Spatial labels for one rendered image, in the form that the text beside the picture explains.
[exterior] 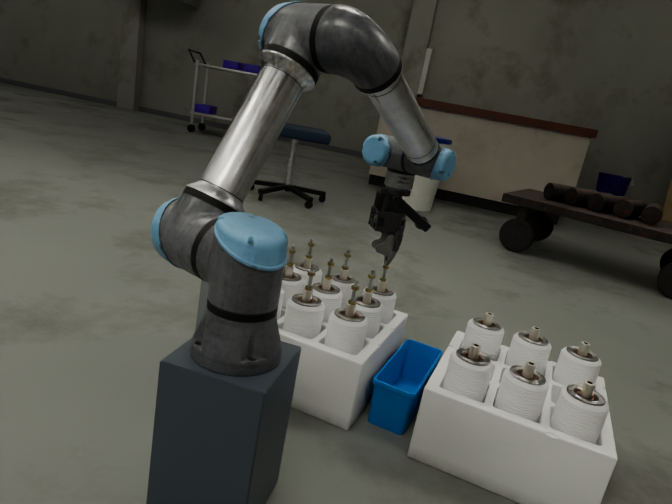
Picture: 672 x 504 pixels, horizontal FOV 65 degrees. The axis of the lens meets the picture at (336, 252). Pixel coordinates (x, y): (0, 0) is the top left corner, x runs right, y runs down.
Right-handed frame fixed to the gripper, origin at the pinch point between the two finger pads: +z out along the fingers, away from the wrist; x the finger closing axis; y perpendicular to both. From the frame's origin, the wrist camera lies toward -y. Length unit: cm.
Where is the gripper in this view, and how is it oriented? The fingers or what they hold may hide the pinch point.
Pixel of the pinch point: (389, 260)
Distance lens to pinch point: 146.4
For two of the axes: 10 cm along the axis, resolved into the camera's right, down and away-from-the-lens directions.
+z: -1.8, 9.5, 2.7
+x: 1.9, 3.1, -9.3
